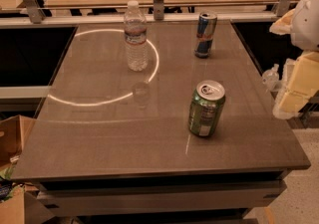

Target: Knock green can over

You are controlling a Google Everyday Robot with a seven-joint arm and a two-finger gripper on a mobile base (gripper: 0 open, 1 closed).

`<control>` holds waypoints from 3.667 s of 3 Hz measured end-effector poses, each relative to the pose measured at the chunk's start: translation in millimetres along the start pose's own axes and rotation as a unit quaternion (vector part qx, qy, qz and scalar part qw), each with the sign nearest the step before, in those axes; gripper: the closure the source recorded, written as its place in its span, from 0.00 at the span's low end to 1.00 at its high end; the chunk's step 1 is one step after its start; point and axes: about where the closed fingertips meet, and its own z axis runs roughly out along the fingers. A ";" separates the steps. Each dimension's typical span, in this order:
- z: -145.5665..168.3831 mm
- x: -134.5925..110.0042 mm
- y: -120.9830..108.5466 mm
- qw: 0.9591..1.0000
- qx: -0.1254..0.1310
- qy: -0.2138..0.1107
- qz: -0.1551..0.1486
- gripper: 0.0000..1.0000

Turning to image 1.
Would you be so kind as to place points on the green soda can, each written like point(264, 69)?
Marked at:
point(206, 107)

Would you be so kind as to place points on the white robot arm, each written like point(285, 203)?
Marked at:
point(305, 25)

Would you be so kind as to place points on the blue silver energy drink can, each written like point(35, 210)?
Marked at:
point(205, 32)

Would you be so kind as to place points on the clear plastic water bottle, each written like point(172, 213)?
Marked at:
point(135, 30)

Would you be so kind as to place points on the small clear bottle left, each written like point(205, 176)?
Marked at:
point(270, 78)

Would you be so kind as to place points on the cardboard box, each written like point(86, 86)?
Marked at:
point(18, 203)

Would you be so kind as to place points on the left metal bracket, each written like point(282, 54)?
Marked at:
point(36, 15)

